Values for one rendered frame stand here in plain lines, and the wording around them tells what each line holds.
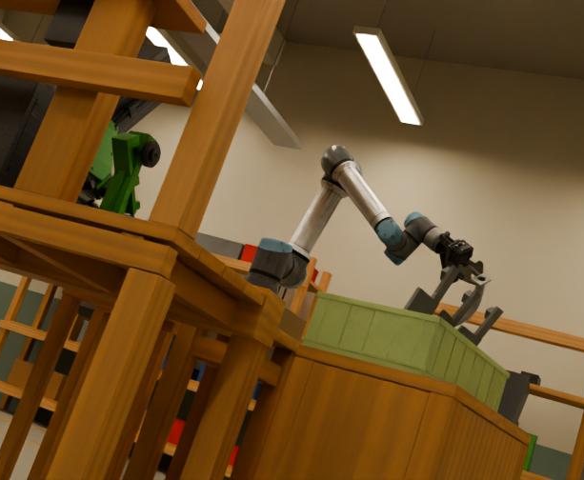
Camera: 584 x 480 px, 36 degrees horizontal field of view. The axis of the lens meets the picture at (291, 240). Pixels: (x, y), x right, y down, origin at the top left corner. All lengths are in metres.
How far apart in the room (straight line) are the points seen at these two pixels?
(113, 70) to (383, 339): 1.04
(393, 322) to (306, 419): 0.37
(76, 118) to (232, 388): 0.88
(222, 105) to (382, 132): 6.84
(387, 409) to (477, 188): 6.16
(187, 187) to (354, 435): 0.85
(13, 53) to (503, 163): 6.51
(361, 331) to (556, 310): 5.55
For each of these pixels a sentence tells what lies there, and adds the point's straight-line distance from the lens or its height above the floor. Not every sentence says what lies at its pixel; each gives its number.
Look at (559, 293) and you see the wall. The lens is 8.13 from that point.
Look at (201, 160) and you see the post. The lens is 2.19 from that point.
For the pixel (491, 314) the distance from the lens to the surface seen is 3.00.
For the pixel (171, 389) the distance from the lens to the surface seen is 3.02.
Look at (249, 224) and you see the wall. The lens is 9.11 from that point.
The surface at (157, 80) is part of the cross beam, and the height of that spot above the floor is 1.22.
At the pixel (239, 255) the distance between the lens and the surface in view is 8.42.
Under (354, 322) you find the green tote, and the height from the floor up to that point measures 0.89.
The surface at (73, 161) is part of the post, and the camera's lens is 2.41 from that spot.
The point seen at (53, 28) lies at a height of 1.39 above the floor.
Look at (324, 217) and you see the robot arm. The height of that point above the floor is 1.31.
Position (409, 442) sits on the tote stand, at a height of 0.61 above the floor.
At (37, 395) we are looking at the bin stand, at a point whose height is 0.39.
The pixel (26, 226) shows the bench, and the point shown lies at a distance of 2.39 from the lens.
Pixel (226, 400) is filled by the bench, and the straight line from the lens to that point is 2.64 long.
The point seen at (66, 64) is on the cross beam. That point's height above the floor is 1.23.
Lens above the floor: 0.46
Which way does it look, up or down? 13 degrees up
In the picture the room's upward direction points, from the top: 19 degrees clockwise
